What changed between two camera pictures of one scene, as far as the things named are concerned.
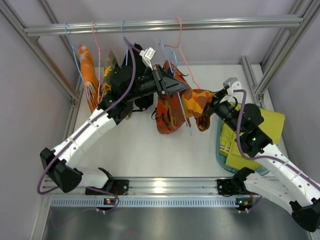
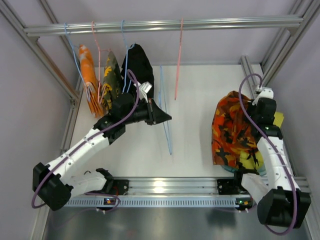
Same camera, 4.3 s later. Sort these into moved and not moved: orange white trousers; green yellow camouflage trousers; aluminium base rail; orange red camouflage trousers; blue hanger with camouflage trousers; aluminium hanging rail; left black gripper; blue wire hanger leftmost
Moved: orange red camouflage trousers; blue hanger with camouflage trousers; left black gripper
Not moved: aluminium hanging rail; blue wire hanger leftmost; green yellow camouflage trousers; orange white trousers; aluminium base rail
